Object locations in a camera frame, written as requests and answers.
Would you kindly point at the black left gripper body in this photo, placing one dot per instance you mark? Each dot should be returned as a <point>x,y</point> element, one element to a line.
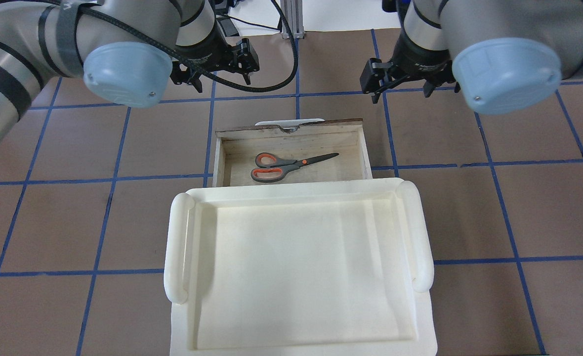
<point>206,45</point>

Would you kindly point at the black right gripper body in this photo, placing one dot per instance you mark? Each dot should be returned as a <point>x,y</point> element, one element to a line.
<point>422,62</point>

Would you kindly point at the orange grey scissors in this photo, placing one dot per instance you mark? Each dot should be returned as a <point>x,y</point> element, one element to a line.
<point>271,168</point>

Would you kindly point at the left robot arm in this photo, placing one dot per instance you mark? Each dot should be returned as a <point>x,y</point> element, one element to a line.
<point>125,50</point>

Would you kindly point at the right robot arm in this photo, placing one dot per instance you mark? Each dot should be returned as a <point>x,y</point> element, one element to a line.
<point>502,55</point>

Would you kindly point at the wooden drawer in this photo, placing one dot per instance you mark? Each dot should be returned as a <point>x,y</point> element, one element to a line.
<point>236,149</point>

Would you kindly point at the white plastic tray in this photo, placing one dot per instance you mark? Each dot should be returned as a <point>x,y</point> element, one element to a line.
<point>339,268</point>

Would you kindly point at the aluminium frame post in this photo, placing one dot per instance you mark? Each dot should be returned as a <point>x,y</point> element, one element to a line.
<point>293,12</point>

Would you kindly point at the white drawer handle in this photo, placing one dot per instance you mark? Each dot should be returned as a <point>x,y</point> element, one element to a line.
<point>288,123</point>

